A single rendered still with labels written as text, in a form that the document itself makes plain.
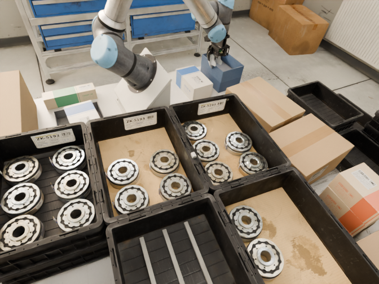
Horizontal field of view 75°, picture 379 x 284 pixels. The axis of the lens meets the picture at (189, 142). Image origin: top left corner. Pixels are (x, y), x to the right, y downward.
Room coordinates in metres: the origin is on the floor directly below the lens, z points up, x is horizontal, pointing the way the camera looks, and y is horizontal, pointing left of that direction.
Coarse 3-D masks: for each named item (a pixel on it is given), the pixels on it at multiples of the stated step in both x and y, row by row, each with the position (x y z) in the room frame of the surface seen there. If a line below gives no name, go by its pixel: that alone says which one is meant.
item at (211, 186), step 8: (216, 96) 0.83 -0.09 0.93; (224, 96) 0.84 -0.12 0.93; (176, 104) 0.75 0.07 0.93; (184, 104) 0.75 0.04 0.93; (240, 104) 0.80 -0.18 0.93; (248, 112) 0.76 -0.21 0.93; (176, 120) 0.66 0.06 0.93; (256, 120) 0.72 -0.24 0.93; (264, 128) 0.67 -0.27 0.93; (184, 136) 0.58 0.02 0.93; (272, 144) 0.60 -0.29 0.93; (280, 152) 0.57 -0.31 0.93; (288, 160) 0.54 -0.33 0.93; (200, 168) 0.46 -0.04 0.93; (272, 168) 0.49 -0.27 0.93; (280, 168) 0.50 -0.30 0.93; (208, 176) 0.43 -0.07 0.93; (248, 176) 0.45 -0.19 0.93; (256, 176) 0.45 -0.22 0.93; (208, 184) 0.40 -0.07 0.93; (224, 184) 0.41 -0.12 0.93; (232, 184) 0.42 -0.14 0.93
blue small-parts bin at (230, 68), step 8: (224, 56) 1.39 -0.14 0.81; (232, 56) 1.34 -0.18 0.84; (208, 64) 1.27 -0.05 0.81; (216, 64) 1.35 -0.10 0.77; (224, 64) 1.36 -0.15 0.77; (232, 64) 1.33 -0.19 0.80; (240, 64) 1.28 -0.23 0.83; (216, 72) 1.21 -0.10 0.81; (224, 72) 1.18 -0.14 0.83; (232, 72) 1.21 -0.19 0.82; (240, 72) 1.25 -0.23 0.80; (224, 80) 1.18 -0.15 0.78
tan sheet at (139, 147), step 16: (160, 128) 0.70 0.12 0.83; (112, 144) 0.59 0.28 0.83; (128, 144) 0.60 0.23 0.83; (144, 144) 0.61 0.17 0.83; (160, 144) 0.62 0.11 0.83; (112, 160) 0.52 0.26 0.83; (144, 160) 0.54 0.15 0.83; (144, 176) 0.47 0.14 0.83; (112, 192) 0.39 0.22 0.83; (192, 192) 0.43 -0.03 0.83; (112, 208) 0.34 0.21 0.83
